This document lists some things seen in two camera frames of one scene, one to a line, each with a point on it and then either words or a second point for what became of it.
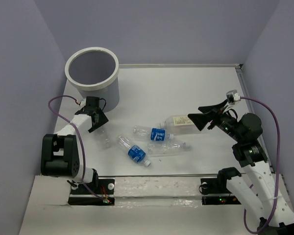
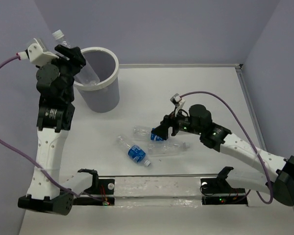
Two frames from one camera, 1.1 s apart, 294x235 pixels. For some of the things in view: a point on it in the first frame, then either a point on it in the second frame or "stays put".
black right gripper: (208, 114) → (169, 120)
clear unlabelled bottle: (102, 136) → (87, 75)
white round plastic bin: (95, 72) stays put
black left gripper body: (102, 120) → (70, 74)
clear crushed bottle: (156, 148) stays put
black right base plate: (215, 192) stays put
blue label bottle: (148, 133) stays put
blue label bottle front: (134, 152) stays put
